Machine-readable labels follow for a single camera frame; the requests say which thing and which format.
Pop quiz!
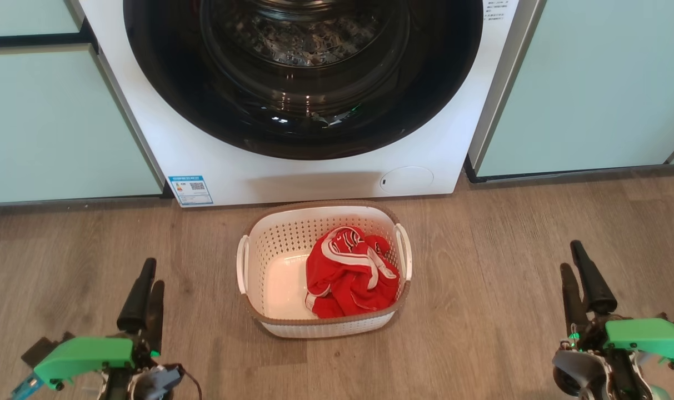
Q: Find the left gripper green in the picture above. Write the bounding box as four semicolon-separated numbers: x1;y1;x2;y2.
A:
34;257;166;400

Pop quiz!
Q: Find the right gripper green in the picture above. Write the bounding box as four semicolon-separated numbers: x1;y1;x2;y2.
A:
560;239;674;400

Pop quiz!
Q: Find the red garment with white stripes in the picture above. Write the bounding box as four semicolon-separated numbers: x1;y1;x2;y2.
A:
305;225;400;319

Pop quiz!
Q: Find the round washing machine door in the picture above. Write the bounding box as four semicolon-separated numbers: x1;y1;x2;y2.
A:
123;0;485;161

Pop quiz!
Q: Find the blue connector on left gripper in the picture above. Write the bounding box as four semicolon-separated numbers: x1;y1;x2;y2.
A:
11;374;44;400

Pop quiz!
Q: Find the white front-load washing machine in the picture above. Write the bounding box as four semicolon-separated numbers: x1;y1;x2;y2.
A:
78;0;540;208

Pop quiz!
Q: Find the blue energy label sticker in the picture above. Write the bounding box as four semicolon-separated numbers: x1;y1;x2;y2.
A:
167;175;214;207

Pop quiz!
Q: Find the white basket with brown rim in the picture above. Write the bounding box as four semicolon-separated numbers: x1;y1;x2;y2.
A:
236;200;413;339

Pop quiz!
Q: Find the pale green cabinet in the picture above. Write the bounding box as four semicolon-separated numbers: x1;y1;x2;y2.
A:
466;0;674;183
0;0;166;205

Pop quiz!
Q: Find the round white filter cover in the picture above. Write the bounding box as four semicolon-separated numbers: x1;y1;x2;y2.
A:
380;166;435;196

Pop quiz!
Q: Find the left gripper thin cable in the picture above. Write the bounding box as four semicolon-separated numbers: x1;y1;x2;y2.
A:
182;369;202;400

